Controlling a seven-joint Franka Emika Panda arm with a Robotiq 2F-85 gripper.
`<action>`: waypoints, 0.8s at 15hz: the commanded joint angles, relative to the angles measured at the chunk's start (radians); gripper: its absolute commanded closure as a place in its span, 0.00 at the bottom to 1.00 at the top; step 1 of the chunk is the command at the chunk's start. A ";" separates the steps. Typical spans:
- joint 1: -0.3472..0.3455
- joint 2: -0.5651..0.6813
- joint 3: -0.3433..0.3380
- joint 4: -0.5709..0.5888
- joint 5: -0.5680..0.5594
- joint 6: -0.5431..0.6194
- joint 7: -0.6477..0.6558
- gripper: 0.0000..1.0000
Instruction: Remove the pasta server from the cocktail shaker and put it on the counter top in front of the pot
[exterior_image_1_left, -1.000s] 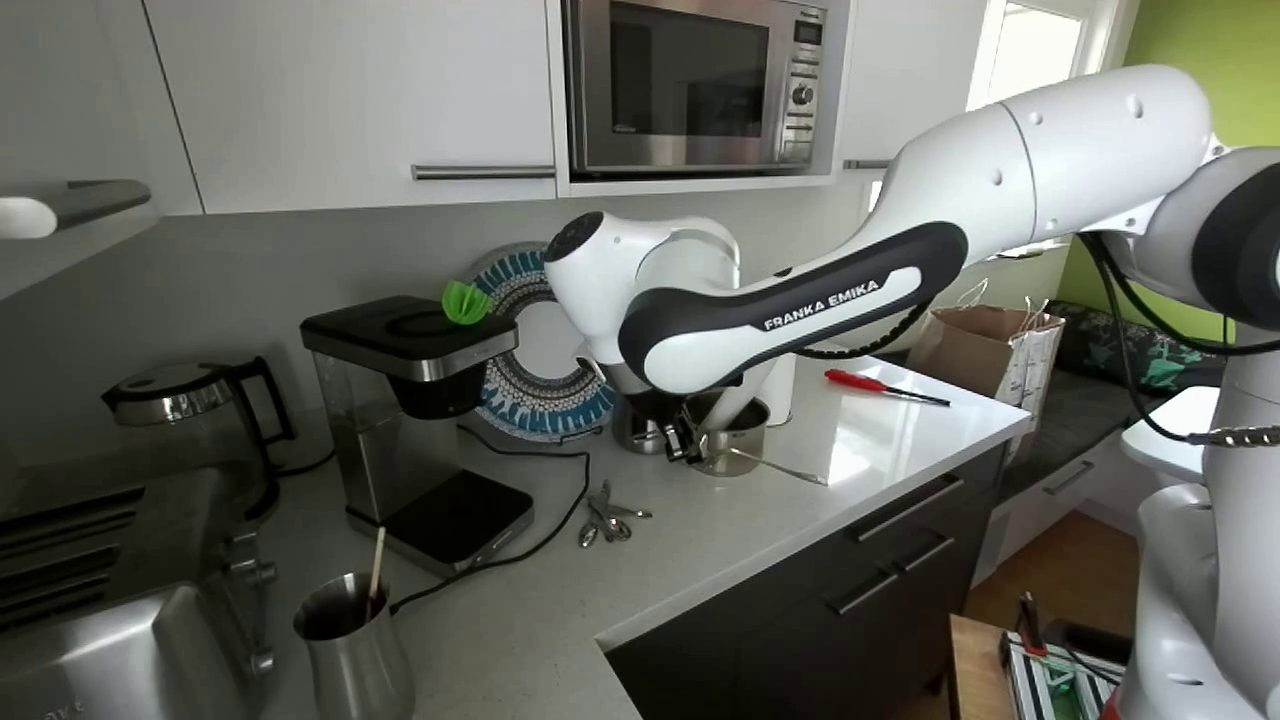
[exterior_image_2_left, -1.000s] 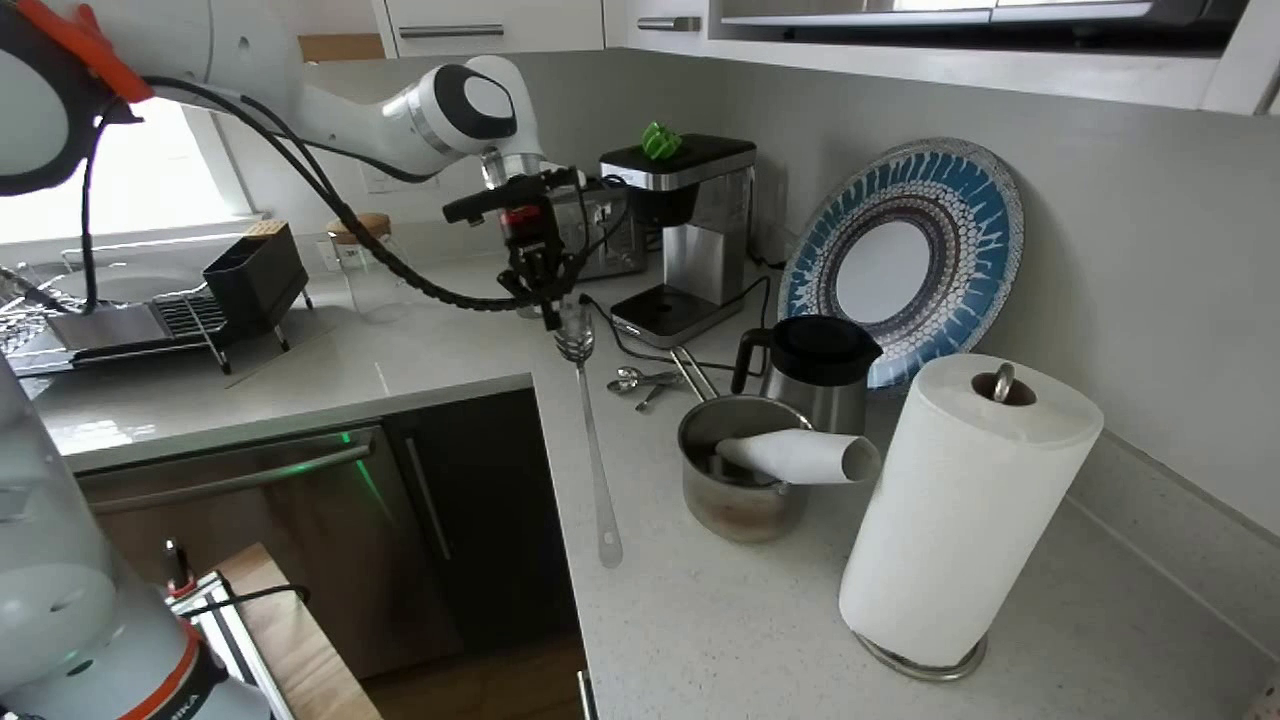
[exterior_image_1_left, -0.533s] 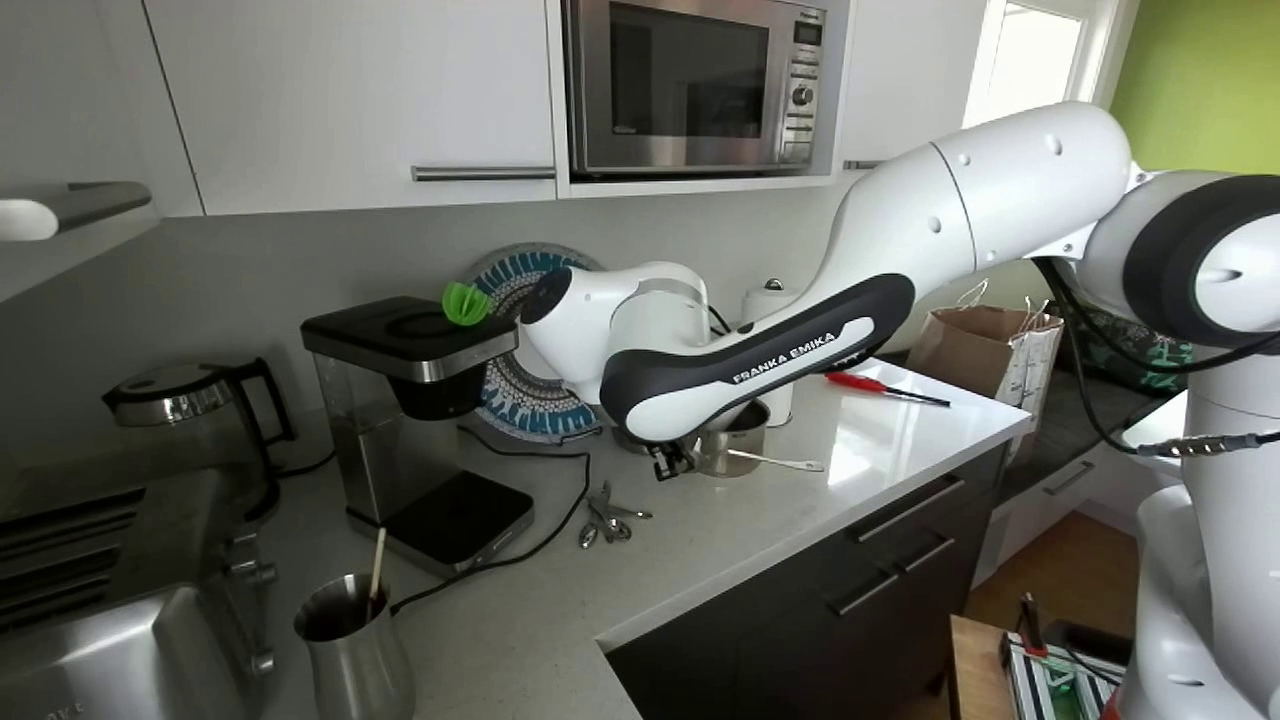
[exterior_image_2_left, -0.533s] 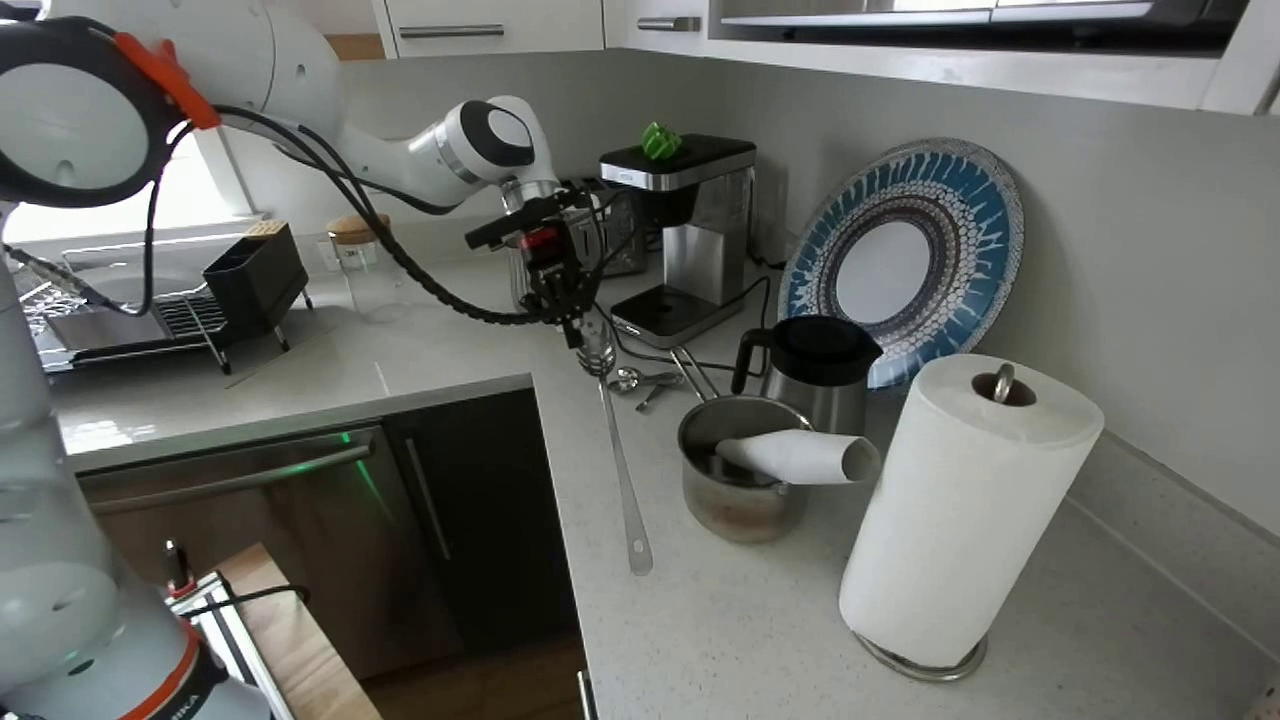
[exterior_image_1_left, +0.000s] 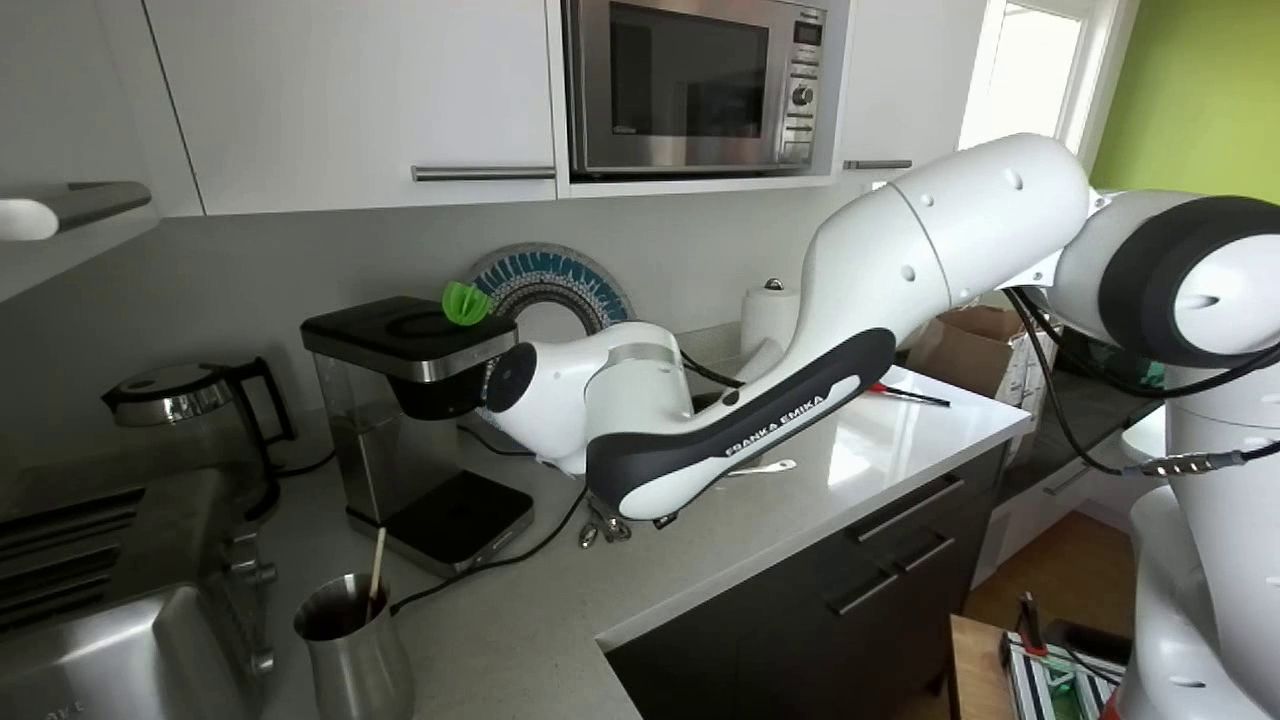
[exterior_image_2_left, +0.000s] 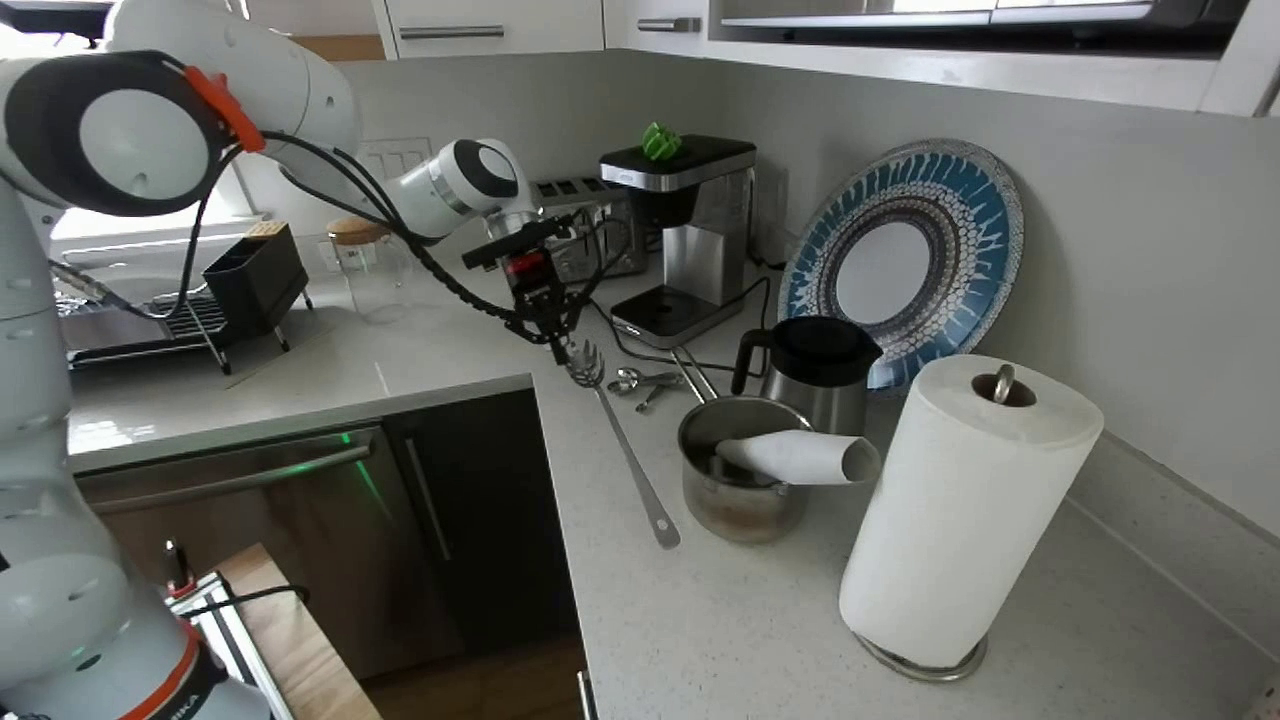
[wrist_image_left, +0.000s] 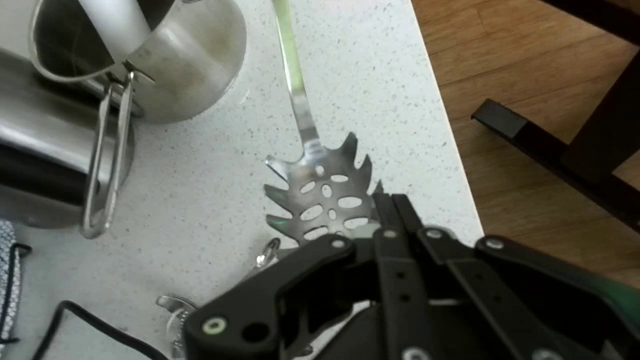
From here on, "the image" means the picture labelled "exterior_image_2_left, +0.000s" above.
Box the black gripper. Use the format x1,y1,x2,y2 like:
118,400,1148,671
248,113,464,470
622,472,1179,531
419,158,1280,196
464,219,585,346

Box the steel pasta server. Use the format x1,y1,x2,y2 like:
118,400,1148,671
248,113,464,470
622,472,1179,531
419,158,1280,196
560,341,682,547

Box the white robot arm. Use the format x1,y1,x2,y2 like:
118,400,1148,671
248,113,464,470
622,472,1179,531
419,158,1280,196
0,0,532,720

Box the steel utensil on counter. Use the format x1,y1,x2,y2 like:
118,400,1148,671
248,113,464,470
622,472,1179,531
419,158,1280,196
604,351,720,411

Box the glass jar wooden lid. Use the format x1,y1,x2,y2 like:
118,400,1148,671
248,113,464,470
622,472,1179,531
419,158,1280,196
328,219,394,318

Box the green object on coffee maker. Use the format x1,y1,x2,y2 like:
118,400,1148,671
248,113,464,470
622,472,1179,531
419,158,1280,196
639,124,682,165

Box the black steel coffee maker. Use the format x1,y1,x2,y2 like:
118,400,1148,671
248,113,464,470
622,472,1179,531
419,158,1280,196
599,136,757,349

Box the black dish rack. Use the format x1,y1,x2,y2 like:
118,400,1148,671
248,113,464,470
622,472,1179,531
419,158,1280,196
53,223,309,371

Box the black lid steel carafe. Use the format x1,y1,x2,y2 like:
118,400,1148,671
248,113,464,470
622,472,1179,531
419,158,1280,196
731,318,879,438

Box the dark lower cabinet door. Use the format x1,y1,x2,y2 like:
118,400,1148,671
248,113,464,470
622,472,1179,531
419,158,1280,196
383,394,578,652

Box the stainless dishwasher front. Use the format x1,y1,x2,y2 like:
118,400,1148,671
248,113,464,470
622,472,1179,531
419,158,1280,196
79,430,460,679

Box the blue white decorative plate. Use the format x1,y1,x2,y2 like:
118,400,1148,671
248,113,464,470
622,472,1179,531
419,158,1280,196
775,142,1026,388

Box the wooden board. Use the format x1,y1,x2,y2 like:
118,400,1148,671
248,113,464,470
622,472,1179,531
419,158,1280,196
217,544,381,720

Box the white paper towel roll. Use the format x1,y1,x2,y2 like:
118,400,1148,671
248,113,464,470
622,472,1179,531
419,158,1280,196
842,357,1103,683

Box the white upper cabinets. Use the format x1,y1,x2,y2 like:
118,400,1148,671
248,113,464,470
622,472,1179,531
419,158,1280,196
286,0,1280,121

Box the steel saucepan white handle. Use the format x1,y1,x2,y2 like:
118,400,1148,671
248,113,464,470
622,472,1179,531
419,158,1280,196
675,395,879,544

